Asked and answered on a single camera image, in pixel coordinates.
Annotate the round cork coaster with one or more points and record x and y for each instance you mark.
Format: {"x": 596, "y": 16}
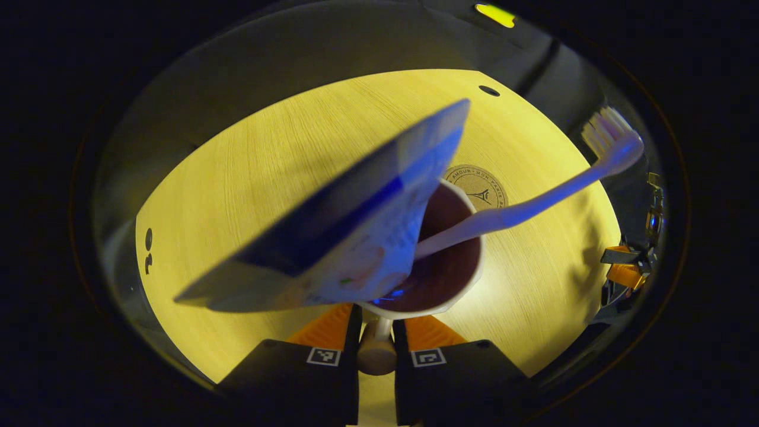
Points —
{"x": 474, "y": 178}

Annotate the light wooden desktop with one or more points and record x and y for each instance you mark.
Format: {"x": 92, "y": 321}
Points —
{"x": 237, "y": 178}

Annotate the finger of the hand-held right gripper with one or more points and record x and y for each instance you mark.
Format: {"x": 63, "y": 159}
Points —
{"x": 625, "y": 276}
{"x": 619, "y": 256}

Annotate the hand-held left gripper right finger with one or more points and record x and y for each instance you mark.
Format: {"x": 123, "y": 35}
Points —
{"x": 400, "y": 379}

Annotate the white and blue toothpaste tube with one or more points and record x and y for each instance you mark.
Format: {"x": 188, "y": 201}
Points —
{"x": 356, "y": 225}

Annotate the pale pink toothbrush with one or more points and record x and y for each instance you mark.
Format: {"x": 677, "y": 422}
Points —
{"x": 533, "y": 204}

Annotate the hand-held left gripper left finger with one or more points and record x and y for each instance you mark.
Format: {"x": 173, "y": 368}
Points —
{"x": 353, "y": 356}

